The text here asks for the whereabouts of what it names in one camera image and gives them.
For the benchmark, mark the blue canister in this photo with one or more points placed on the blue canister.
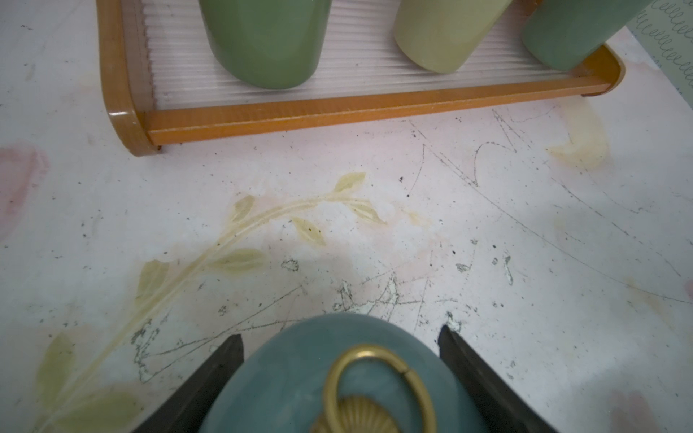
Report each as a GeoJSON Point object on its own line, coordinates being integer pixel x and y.
{"type": "Point", "coordinates": [343, 372]}

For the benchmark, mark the floral pink table mat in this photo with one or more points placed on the floral pink table mat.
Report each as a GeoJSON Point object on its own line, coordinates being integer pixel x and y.
{"type": "Point", "coordinates": [555, 236]}

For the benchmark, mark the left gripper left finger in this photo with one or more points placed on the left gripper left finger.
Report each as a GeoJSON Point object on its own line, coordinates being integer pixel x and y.
{"type": "Point", "coordinates": [186, 409]}

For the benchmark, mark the light green canister bottom centre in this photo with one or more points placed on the light green canister bottom centre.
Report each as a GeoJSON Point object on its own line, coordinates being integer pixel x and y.
{"type": "Point", "coordinates": [440, 35]}

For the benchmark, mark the wooden three-tier shelf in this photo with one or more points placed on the wooden three-tier shelf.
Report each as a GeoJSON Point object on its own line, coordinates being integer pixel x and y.
{"type": "Point", "coordinates": [125, 82]}

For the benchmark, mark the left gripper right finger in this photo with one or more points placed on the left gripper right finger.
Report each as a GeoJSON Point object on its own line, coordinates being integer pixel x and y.
{"type": "Point", "coordinates": [501, 408]}

